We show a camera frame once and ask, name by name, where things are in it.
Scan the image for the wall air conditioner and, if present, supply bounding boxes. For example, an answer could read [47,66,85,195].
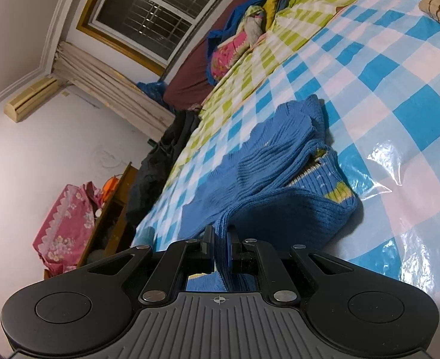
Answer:
[4,75,60,123]

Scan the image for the blue white checkered bedsheet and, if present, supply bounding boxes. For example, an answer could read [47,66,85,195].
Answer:
[131,0,440,296]

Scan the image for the left beige curtain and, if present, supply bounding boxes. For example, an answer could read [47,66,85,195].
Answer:
[52,41,174,141]

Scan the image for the orange bag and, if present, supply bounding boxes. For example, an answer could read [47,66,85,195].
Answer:
[100,176,120,204]

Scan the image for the maroon sofa bench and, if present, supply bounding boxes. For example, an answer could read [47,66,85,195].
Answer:
[163,0,249,113]

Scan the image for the dark blue plastic bag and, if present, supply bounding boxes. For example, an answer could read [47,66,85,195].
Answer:
[136,81,175,113]

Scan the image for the wooden TV cabinet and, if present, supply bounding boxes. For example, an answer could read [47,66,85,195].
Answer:
[44,164,138,280]

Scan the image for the black jacket on bed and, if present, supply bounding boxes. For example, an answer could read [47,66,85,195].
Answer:
[126,110,200,227]

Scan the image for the green white checkered bedsheet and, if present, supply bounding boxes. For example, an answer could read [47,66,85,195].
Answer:
[166,0,357,185]

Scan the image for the pink floral cloth cover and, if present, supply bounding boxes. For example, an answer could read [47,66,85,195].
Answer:
[32,182,101,276]

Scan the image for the blue knitted sweater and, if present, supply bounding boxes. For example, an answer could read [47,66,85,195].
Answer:
[179,95,358,292]

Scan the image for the blue blanket on bench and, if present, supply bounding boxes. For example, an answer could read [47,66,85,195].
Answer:
[207,0,290,85]

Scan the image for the barred window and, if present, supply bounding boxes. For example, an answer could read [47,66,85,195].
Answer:
[76,0,223,75]

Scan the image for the pink floral folded quilt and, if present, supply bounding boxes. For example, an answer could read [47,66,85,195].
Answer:
[207,5,265,83]

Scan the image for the yellow folded cloth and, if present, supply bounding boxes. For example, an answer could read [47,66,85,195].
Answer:
[263,0,280,31]

